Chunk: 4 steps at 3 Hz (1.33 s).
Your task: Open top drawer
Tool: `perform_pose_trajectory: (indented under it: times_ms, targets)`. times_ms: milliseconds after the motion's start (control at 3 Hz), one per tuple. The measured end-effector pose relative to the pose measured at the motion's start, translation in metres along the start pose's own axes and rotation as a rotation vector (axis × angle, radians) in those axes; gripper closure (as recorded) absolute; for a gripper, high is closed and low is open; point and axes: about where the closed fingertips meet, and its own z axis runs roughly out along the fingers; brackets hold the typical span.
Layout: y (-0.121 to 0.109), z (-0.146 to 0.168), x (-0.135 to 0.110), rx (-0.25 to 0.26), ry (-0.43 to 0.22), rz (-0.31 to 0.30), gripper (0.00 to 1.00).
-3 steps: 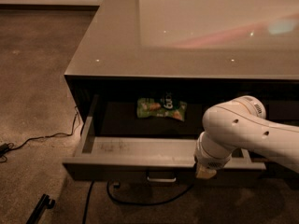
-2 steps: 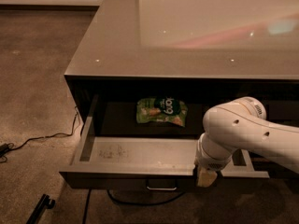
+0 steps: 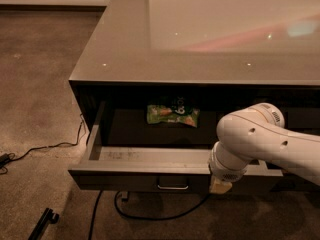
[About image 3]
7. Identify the black metal bracket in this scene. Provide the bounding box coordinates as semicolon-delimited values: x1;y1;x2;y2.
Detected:
28;208;59;240

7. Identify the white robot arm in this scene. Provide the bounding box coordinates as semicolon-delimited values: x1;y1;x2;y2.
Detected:
209;103;320;194

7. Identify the thick black floor cable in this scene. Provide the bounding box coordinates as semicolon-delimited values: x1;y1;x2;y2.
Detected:
113;190;211;222

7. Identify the black cable to floor edge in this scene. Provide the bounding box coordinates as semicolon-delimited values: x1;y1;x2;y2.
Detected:
87;189;103;240

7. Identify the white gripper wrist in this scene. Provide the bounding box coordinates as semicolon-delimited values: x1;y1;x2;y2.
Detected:
209;147;248;194

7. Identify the green snack bag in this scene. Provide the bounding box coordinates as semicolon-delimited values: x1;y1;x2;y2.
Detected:
146;100;200;128

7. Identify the dark drawer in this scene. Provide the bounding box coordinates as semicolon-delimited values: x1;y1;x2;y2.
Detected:
67;98;284;195

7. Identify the black power adapter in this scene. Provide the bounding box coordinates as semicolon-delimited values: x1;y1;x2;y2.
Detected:
0;154;10;167

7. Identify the dark drawer cabinet glossy top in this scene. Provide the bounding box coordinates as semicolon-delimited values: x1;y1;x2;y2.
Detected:
69;0;320;136

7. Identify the thin black cable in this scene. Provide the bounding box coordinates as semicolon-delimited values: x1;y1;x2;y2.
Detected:
6;114;85;163

